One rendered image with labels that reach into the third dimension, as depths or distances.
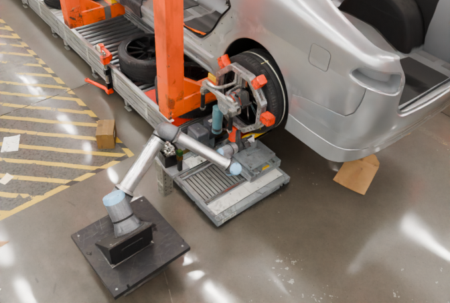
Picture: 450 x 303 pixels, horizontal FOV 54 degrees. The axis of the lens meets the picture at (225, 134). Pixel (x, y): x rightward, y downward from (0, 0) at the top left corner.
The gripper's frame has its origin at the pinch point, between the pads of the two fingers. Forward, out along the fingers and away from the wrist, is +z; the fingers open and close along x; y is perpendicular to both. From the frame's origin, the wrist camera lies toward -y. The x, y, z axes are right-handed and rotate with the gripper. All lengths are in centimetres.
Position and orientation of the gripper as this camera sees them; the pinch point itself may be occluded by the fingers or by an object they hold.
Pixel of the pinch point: (253, 134)
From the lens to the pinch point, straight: 349.2
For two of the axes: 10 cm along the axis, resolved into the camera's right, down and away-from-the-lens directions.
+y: 4.1, 9.1, 0.7
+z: 7.7, -3.8, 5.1
